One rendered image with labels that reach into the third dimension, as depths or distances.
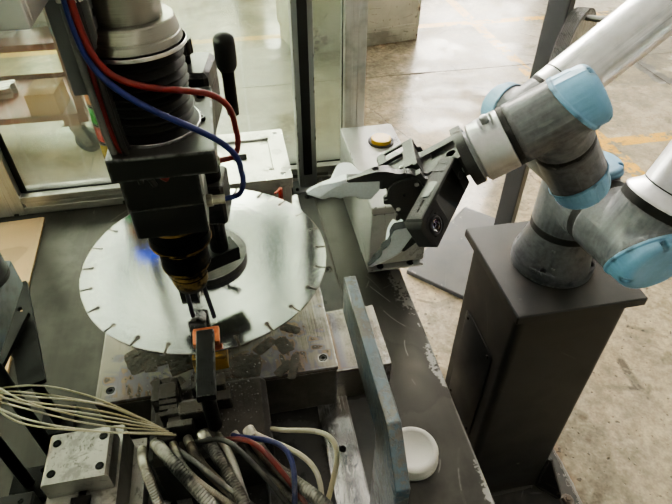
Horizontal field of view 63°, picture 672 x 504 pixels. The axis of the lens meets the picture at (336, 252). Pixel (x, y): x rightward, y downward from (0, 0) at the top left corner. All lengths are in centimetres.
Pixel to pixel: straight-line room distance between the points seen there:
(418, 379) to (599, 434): 104
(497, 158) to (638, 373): 146
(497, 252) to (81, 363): 76
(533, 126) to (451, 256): 156
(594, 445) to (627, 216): 104
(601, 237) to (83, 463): 76
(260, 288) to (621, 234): 53
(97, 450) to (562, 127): 63
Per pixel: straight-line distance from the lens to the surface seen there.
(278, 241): 79
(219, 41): 53
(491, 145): 66
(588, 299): 108
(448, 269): 214
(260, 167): 104
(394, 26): 410
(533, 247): 105
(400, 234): 73
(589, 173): 74
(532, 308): 102
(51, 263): 118
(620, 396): 196
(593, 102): 67
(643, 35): 88
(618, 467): 181
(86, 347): 100
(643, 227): 89
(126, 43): 42
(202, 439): 65
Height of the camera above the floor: 146
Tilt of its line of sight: 42 degrees down
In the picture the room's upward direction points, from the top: straight up
